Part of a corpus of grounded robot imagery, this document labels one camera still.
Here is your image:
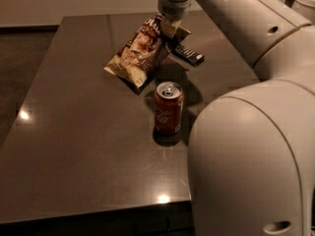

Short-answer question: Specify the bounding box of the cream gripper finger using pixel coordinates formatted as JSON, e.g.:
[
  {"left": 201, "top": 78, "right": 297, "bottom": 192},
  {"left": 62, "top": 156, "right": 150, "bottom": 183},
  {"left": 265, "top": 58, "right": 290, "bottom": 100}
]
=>
[{"left": 160, "top": 18, "right": 181, "bottom": 38}]

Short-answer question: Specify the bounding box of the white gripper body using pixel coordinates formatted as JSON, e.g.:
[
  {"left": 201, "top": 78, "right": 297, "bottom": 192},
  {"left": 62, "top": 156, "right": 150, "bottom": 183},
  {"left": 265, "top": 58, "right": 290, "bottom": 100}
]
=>
[{"left": 157, "top": 0, "right": 192, "bottom": 21}]

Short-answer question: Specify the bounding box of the brown chip bag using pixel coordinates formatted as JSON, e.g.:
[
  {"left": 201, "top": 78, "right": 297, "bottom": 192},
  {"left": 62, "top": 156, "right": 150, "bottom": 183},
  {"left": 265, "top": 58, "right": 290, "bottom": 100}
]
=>
[{"left": 104, "top": 14, "right": 191, "bottom": 89}]

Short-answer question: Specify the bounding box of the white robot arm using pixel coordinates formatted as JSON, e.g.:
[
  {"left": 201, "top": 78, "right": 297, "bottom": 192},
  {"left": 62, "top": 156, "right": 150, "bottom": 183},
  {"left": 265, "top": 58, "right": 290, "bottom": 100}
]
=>
[{"left": 158, "top": 0, "right": 315, "bottom": 236}]

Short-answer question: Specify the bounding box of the black chocolate rxbar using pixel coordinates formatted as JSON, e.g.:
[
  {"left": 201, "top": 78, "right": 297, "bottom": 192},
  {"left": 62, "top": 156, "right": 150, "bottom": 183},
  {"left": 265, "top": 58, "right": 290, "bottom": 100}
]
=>
[{"left": 171, "top": 44, "right": 205, "bottom": 67}]

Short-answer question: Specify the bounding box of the red cola can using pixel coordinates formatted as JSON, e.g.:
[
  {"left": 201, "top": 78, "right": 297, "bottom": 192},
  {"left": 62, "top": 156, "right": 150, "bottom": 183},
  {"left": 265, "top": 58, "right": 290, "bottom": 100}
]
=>
[{"left": 155, "top": 82, "right": 184, "bottom": 136}]

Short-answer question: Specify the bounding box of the white cup with lid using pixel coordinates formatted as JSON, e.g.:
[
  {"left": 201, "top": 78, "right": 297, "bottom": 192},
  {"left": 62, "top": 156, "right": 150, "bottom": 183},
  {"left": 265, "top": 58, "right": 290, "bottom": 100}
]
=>
[{"left": 292, "top": 0, "right": 315, "bottom": 24}]

